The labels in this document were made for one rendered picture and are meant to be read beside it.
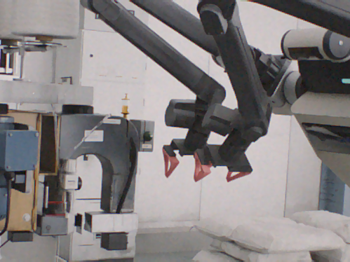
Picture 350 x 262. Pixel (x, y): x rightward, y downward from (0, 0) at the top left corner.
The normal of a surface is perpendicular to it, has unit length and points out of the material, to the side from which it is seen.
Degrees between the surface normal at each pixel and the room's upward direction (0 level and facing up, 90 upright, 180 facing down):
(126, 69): 90
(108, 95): 90
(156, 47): 106
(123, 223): 90
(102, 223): 90
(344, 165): 130
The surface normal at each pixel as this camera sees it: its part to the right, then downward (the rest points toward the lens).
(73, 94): 0.93, 0.07
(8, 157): 0.83, 0.08
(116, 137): 0.51, 0.07
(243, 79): -0.19, 0.81
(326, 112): -0.50, -0.78
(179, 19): 0.33, 0.34
